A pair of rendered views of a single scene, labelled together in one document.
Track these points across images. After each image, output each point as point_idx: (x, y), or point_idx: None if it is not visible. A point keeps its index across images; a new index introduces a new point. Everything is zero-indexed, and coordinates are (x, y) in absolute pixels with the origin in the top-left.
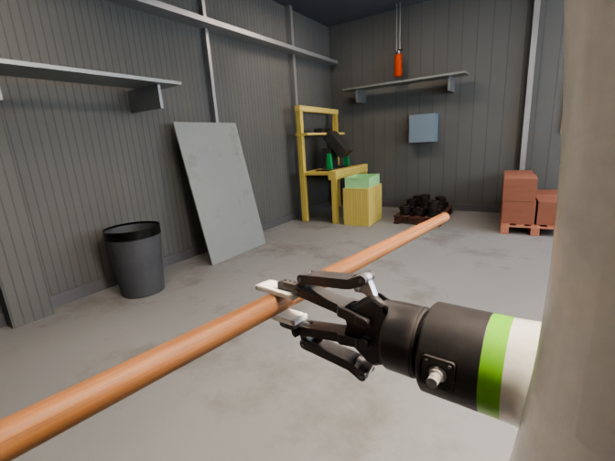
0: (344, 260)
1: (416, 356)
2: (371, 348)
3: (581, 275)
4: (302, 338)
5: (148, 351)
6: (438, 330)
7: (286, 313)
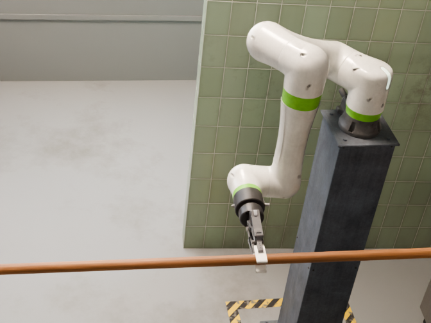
0: (198, 257)
1: (264, 206)
2: None
3: (303, 149)
4: None
5: (326, 253)
6: (260, 197)
7: None
